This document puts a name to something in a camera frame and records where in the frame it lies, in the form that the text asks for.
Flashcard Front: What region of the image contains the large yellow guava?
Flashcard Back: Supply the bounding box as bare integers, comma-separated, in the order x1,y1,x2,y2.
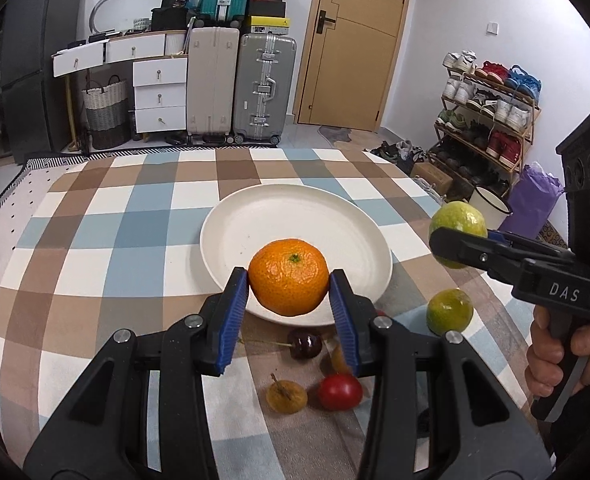
428,199,489,270

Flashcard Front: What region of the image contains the red cherry tomato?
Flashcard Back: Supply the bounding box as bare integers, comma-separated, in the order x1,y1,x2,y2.
316,374,363,411

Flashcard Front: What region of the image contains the orange mandarin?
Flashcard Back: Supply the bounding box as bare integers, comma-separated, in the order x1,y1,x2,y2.
331,344,352,375
248,238,330,318

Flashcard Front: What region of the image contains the brown longan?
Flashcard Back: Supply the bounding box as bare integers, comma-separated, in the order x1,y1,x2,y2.
266,374,308,415

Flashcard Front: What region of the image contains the dark cherry with stem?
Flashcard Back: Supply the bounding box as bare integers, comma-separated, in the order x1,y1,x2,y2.
237,328,323,361

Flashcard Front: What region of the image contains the person right hand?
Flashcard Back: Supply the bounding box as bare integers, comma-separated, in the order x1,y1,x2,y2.
524,305,590,400

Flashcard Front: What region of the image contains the white enamel bucket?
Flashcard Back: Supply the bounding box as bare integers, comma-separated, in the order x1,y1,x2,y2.
468,186,513,230

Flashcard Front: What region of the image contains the purple plastic bag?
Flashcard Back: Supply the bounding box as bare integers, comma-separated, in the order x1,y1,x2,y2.
499,162,564,240

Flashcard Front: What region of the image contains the wooden shoe rack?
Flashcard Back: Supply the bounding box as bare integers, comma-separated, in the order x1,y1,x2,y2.
427,50,542,198

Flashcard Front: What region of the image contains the cream round plate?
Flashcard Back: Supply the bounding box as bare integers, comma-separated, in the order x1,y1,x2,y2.
199,183,392,302

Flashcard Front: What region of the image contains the wooden door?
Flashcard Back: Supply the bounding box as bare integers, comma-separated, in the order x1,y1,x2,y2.
294,0,409,131

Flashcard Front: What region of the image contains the silver aluminium suitcase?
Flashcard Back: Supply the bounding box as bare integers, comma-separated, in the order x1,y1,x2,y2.
232,34,297,145

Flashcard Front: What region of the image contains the woven laundry basket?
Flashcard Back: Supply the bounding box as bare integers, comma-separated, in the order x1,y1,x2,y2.
82,75,130,150

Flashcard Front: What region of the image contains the yellow black box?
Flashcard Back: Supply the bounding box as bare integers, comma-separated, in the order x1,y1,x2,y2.
249,15,290,36

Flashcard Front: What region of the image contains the beige suitcase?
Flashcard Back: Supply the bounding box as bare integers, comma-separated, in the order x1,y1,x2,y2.
186,27,240,141

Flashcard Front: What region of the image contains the white drawer desk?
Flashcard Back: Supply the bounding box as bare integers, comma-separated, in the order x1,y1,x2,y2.
52,30,188,134

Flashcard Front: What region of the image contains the black refrigerator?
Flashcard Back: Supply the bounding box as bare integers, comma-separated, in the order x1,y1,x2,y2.
0,0,80,165

